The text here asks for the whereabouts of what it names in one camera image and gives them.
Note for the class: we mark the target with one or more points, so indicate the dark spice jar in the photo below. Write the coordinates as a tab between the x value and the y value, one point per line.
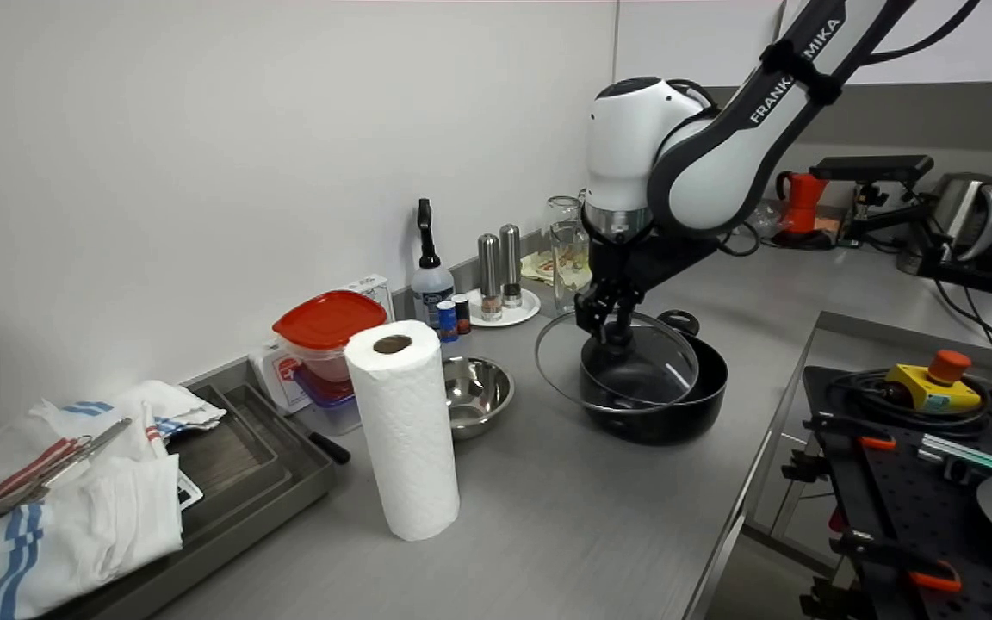
464	313

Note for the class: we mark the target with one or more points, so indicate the steel spice mill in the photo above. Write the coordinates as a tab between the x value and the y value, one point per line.
510	262
491	278

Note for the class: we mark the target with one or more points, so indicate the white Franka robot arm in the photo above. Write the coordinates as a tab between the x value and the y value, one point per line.
725	148

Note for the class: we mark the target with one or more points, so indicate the glass lid with black knob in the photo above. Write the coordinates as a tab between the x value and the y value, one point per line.
655	379

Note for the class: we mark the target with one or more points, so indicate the black orange clamp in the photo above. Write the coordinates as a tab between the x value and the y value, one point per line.
877	443
934	581

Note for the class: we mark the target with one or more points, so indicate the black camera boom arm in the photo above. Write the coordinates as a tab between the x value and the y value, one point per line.
982	282

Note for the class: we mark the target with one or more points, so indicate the white striped kitchen towel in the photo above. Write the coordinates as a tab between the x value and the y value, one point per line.
70	505

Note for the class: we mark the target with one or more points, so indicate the steel kettle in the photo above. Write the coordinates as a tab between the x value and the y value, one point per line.
969	207

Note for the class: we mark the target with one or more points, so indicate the red kettle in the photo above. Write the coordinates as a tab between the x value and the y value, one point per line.
801	205

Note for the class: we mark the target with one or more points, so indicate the white plate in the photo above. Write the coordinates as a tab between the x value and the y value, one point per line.
514	313

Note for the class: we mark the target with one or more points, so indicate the clear glass pitcher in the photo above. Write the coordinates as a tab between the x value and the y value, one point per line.
569	252

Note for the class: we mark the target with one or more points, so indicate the blue spice jar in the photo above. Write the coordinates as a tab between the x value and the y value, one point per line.
446	318

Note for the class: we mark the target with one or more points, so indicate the clear container with red lid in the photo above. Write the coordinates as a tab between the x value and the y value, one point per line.
329	389
326	321

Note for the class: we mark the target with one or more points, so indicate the yellow emergency stop button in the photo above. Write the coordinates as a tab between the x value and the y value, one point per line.
934	383

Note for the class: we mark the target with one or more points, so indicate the steel mixing bowl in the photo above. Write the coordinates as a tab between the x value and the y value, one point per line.
481	396

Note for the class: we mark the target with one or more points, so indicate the spray bottle with black trigger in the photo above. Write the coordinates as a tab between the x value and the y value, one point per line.
430	269

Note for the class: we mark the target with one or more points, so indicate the white paper towel roll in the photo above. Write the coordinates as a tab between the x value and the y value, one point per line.
403	437

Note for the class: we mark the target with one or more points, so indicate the black perforated mounting board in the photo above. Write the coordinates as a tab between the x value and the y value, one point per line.
920	505

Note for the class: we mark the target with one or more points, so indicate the aluminium extrusion bar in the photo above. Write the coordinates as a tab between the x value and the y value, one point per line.
967	453

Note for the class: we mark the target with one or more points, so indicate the grey metal tray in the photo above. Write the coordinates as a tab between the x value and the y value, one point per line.
238	470

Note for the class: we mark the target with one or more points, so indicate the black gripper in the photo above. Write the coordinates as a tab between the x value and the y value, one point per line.
621	278

